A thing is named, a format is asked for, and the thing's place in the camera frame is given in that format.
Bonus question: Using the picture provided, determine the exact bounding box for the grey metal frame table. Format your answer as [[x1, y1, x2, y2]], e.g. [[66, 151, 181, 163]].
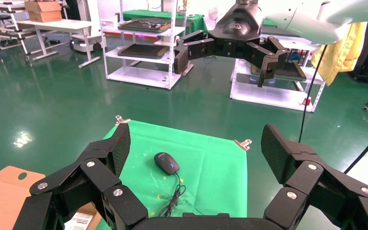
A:
[[0, 0, 32, 63]]

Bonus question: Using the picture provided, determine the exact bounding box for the green table cloth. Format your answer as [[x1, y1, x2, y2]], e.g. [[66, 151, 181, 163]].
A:
[[95, 120, 248, 230]]

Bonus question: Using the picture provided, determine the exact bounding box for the silver metal cloth clip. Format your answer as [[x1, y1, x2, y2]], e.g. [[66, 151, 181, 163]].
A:
[[234, 138, 253, 152], [115, 115, 131, 127]]

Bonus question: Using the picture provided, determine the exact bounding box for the brown open cardboard box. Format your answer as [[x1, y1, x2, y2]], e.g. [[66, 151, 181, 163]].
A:
[[0, 162, 104, 230]]

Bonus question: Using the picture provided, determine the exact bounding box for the dark tray wooden edge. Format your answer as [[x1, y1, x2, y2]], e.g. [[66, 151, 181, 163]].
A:
[[251, 61, 308, 82]]

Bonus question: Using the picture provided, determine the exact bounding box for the dark empty tray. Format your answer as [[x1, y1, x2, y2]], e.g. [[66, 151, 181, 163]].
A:
[[117, 43, 170, 60]]

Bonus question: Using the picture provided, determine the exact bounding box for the dark tray with tools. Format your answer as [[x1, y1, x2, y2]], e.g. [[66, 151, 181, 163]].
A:
[[117, 19, 173, 34]]

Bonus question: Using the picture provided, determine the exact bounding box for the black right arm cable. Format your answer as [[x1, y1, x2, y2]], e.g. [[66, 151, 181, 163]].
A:
[[298, 44, 328, 144]]

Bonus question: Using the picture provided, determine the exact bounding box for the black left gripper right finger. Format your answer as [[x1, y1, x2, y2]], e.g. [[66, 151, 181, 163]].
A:
[[261, 124, 368, 230]]

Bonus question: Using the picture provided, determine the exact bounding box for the white metal shelf rack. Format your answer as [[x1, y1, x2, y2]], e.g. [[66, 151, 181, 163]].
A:
[[98, 0, 194, 91], [230, 32, 326, 113]]

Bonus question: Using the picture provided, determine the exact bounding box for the white folding table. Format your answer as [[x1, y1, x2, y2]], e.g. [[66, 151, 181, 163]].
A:
[[16, 19, 102, 69]]

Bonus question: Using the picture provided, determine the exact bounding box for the yellow hanging cloth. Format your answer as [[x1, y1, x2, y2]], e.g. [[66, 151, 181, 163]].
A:
[[310, 21, 368, 87]]

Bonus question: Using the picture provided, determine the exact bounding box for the white printed instruction sheet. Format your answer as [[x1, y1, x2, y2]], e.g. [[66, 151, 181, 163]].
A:
[[64, 212, 94, 230]]

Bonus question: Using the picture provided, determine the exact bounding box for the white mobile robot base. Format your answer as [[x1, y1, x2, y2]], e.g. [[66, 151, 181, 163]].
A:
[[69, 33, 103, 54]]

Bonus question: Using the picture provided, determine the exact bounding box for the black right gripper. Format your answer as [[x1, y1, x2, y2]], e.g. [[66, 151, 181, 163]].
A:
[[173, 3, 290, 88]]

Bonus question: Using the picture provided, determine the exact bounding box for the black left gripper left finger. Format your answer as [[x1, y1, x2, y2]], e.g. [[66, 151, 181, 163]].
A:
[[12, 123, 149, 230]]

